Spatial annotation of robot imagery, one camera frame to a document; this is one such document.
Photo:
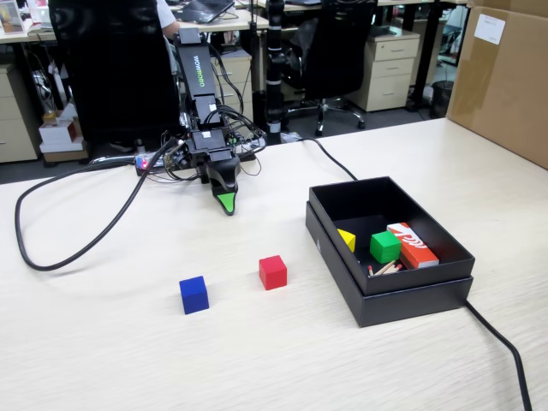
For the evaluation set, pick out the black laptop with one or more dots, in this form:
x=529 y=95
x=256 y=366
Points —
x=205 y=8

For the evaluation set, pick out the person in white shirt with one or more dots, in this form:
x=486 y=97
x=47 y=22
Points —
x=164 y=13

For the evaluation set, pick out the black cardboard box tray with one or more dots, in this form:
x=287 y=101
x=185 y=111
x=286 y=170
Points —
x=355 y=197

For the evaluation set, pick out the yellow wooden block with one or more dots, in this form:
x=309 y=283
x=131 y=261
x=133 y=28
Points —
x=347 y=240

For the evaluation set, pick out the blue wooden cube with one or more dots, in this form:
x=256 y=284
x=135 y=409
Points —
x=194 y=295

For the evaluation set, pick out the large brown cardboard box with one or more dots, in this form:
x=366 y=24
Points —
x=505 y=85

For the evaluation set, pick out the black trash bin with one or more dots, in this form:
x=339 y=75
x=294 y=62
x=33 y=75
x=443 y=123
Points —
x=441 y=100

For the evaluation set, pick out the black WOWROBO robot arm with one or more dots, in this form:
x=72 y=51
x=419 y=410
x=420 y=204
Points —
x=194 y=64

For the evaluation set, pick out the black pole with white bands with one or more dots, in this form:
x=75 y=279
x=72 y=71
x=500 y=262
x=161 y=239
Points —
x=274 y=77

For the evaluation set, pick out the controller board with red LED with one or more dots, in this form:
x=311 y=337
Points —
x=143 y=163

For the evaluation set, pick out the red wooden cube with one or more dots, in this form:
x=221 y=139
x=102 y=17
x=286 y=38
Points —
x=272 y=274

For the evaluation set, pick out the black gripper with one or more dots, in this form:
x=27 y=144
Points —
x=207 y=143

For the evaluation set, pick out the black star-base office chair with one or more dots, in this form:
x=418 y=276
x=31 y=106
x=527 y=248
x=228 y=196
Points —
x=338 y=51

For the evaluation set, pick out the beige three-drawer pedestal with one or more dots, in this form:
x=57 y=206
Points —
x=389 y=73

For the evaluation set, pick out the orange and white matchbox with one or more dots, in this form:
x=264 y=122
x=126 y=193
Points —
x=417 y=252

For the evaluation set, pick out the beige wide drawer cabinet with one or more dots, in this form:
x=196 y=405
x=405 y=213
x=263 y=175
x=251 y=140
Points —
x=17 y=128

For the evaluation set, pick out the white stacked cartons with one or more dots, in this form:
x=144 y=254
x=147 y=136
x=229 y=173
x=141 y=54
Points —
x=60 y=137

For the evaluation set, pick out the beige office desk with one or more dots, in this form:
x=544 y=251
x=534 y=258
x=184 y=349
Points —
x=240 y=23

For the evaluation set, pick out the green wooden cube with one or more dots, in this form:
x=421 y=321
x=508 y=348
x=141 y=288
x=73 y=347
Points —
x=385 y=247

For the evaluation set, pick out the black open box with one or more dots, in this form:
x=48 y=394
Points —
x=406 y=306

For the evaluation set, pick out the desk calendar card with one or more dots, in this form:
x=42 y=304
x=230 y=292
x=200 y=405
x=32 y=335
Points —
x=10 y=17

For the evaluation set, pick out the black mesh office chair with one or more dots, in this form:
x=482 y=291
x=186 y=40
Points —
x=115 y=64

